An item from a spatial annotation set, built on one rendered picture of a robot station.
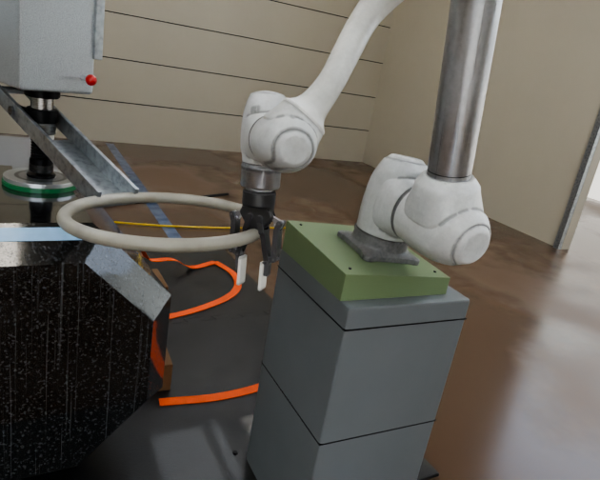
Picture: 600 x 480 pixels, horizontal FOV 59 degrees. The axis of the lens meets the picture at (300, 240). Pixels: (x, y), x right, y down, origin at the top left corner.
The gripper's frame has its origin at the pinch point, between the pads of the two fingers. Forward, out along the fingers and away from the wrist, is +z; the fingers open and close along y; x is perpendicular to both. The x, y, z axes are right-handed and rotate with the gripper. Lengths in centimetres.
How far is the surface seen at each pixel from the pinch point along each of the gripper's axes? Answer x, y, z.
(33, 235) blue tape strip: 11, 57, 0
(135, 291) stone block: -8.1, 40.4, 17.5
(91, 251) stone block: 1.9, 47.0, 4.6
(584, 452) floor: -121, -101, 89
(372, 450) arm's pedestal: -24, -31, 52
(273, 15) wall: -559, 283, -135
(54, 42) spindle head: -11, 73, -48
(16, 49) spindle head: -2, 78, -45
